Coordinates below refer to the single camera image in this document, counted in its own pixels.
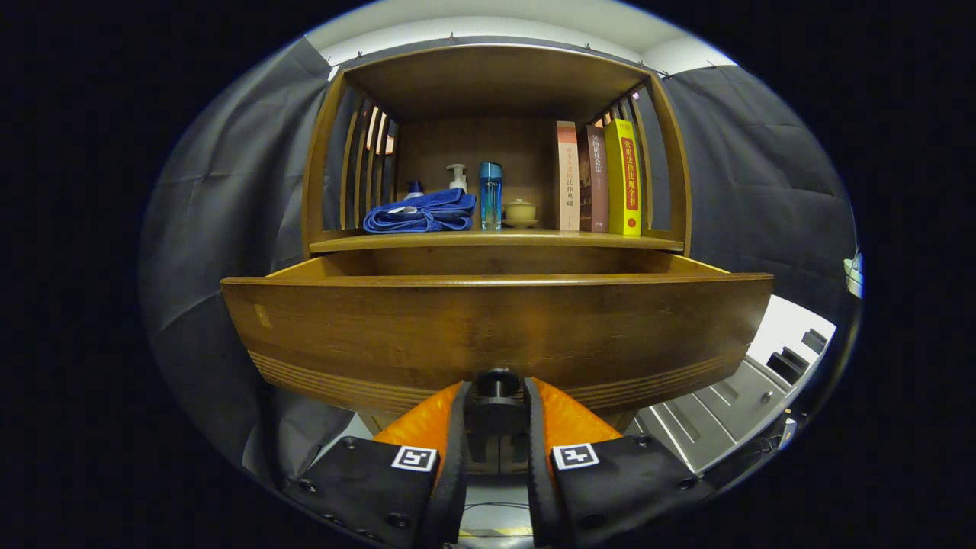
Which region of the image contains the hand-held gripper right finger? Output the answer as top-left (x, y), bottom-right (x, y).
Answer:
top-left (522, 377), bottom-right (714, 549)

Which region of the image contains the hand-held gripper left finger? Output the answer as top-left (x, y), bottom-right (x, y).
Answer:
top-left (286, 380), bottom-right (474, 549)

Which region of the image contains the wooden drawer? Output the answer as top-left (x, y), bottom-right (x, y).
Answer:
top-left (221, 252), bottom-right (775, 416)

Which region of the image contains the grey drawer unit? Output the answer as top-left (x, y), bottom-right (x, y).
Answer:
top-left (633, 347), bottom-right (813, 475)

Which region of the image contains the wooden countertop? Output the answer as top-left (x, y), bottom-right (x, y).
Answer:
top-left (309, 229), bottom-right (685, 255)

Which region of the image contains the wooden cabinet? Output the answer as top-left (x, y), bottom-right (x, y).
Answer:
top-left (301, 42), bottom-right (695, 475)

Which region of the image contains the blue folded towel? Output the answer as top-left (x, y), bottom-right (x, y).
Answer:
top-left (363, 188), bottom-right (477, 234)

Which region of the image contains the beige lidded teacup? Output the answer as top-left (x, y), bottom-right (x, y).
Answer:
top-left (502, 198), bottom-right (539, 229)

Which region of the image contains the blue glass bottle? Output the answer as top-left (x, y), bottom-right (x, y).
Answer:
top-left (479, 161), bottom-right (503, 231)

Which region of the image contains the white desk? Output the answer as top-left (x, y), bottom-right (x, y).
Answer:
top-left (747, 295), bottom-right (837, 367)

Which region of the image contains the brown book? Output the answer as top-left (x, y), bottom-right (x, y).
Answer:
top-left (577, 124), bottom-right (610, 233)

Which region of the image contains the beige orange-topped book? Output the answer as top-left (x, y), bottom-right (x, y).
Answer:
top-left (556, 120), bottom-right (580, 232)

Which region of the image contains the yellow book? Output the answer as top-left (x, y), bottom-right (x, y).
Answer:
top-left (604, 118), bottom-right (643, 237)

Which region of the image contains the black backdrop cloth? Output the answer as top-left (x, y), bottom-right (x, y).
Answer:
top-left (140, 34), bottom-right (859, 489)

